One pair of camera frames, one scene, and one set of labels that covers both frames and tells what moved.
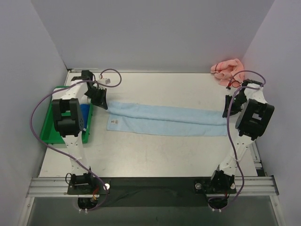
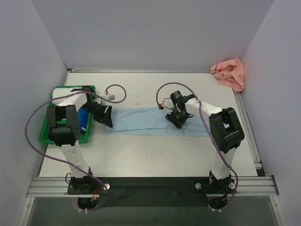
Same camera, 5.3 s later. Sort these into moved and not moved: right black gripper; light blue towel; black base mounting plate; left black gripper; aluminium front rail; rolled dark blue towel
Moved: right black gripper; left black gripper
Not moved: light blue towel; rolled dark blue towel; aluminium front rail; black base mounting plate
